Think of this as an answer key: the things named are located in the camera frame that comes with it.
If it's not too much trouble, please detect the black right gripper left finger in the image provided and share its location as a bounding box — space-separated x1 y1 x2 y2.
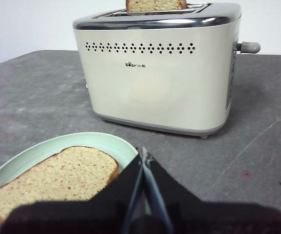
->
0 154 144 234

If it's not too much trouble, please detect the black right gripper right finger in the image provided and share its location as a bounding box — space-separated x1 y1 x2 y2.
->
142 147 281 234

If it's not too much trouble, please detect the toasted bread slice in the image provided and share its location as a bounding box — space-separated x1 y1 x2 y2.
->
0 146 120 229
125 0 188 13

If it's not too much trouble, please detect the pale green plate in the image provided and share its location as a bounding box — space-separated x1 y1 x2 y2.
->
0 132 140 234

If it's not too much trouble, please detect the cream toaster with chrome top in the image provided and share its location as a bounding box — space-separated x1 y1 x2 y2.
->
72 2 262 140

